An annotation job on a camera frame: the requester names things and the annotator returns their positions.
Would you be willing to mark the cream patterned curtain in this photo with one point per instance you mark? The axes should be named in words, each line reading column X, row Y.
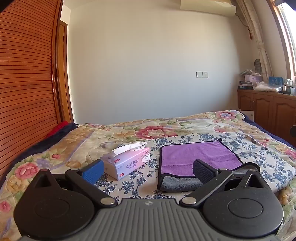
column 256, row 34

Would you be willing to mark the clear plastic bag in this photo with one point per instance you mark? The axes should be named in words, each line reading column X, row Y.
column 266, row 87

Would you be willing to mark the wooden door frame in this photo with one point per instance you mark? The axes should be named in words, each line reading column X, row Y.
column 63, row 69

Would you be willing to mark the wooden cabinet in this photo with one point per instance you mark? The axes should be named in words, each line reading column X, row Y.
column 268, row 109

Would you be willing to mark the white wall socket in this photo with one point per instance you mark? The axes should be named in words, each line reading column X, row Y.
column 202, row 74

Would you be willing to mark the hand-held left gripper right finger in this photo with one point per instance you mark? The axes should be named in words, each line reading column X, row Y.
column 203, row 172

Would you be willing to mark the floral bedspread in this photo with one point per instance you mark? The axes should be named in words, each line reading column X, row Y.
column 76, row 143

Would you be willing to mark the slatted wooden wardrobe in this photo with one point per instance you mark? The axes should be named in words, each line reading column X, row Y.
column 25, row 69

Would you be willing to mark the wooden window frame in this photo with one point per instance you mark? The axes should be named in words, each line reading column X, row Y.
column 285, row 41

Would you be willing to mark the purple and grey towel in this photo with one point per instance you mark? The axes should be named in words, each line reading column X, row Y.
column 185, row 156

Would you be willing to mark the blue box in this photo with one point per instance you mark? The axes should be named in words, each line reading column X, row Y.
column 275, row 81

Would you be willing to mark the stack of books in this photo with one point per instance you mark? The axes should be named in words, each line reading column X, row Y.
column 245, row 85

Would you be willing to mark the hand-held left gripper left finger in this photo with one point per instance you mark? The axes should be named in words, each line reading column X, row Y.
column 93, row 172

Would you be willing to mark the red cloth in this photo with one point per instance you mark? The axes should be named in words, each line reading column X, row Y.
column 59, row 128

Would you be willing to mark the wall air conditioner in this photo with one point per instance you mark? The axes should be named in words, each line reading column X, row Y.
column 208, row 7

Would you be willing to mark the dark oval fan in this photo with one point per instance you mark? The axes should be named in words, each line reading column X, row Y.
column 258, row 65

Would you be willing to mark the pink tissue box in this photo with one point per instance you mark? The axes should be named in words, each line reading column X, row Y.
column 129, row 162

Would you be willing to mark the dark blue blanket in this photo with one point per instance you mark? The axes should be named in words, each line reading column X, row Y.
column 46, row 143

